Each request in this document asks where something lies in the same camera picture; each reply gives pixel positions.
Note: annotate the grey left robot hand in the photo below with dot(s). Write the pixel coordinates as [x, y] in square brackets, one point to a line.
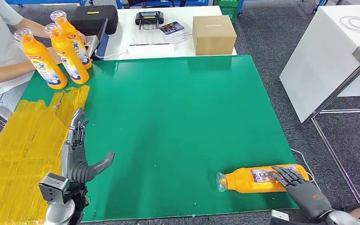
[74, 164]

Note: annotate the person's right hand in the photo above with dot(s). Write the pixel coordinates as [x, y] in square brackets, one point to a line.
[53, 56]

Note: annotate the person's left hand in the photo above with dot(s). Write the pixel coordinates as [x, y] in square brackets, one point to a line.
[82, 37]

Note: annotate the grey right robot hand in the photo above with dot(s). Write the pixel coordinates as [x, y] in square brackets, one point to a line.
[310, 198]

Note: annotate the orange detergent bottle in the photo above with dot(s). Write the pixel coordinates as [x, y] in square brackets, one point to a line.
[239, 183]
[40, 59]
[82, 52]
[65, 49]

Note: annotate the black zip case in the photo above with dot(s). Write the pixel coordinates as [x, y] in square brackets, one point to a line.
[91, 21]

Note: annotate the person's left forearm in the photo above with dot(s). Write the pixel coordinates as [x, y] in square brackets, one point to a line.
[37, 26]

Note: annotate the tablet with blue cover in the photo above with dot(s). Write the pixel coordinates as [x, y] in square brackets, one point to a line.
[103, 45]

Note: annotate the white desk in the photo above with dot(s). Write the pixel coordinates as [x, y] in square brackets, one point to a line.
[127, 32]

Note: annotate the yellow taped cardboard sheet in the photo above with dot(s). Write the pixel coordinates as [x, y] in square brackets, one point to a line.
[18, 155]

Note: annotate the flat white box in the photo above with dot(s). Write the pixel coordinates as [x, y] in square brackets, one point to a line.
[150, 51]

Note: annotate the black remote controller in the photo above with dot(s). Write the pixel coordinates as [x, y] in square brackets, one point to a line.
[149, 18]

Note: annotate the printed booklet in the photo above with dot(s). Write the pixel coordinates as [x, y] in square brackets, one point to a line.
[174, 31]

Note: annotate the green work table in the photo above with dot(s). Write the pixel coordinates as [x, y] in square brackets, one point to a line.
[167, 108]

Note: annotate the brown cardboard box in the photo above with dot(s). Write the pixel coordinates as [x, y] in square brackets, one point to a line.
[214, 36]

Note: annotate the large white table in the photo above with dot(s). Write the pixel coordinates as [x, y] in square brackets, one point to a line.
[321, 62]

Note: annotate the green plastic crate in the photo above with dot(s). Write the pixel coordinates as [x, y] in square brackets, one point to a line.
[229, 10]

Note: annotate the blue metal rack leg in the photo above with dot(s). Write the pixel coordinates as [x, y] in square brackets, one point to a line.
[319, 3]

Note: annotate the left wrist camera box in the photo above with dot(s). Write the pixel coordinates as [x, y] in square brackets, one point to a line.
[54, 188]

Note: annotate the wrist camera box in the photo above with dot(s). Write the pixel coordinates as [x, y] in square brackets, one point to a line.
[279, 216]
[54, 188]

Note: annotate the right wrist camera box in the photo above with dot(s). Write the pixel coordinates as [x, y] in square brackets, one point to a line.
[279, 216]

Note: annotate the grey metal table frame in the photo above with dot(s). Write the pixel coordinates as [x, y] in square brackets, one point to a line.
[333, 95]

